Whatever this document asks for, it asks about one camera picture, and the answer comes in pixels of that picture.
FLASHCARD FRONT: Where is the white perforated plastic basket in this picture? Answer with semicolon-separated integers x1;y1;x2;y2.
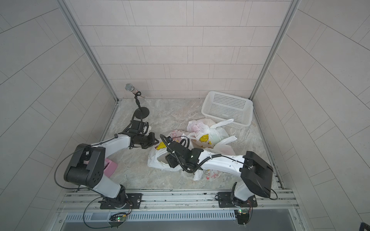
201;91;253;129

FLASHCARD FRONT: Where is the pink translucent plastic bag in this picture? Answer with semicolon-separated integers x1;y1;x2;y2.
169;118;216;142

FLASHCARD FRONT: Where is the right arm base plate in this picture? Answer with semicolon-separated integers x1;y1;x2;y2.
214;182;258;209

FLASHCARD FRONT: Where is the right green circuit board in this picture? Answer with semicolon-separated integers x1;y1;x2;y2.
234;209;252;225

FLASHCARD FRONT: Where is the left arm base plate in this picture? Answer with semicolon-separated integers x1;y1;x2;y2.
98;193;143;209

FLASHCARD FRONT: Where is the pink box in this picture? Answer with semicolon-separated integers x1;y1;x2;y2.
104;158;118;178

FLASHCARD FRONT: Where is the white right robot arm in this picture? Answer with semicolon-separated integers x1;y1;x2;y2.
161;136;273;202

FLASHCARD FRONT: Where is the green circuit board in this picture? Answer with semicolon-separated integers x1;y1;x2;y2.
234;209;252;225
109;212;128;222

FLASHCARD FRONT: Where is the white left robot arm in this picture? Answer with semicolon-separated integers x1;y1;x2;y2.
64;132;159;208

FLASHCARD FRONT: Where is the silver microphone on black stand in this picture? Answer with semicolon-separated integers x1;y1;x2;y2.
125;83;150;120

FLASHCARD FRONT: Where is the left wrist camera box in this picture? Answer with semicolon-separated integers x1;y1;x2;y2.
128;120;149;135

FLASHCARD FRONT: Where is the white translucent plastic bag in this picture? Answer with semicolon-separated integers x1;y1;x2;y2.
148;119;237;171

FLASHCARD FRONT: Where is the cartoon printed plastic bag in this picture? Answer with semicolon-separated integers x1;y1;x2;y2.
193;169;222;182

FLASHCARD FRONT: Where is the aluminium mounting rail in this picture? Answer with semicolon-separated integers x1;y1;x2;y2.
56;190;299;212

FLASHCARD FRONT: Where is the left green circuit board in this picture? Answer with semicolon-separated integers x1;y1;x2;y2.
109;212;128;222

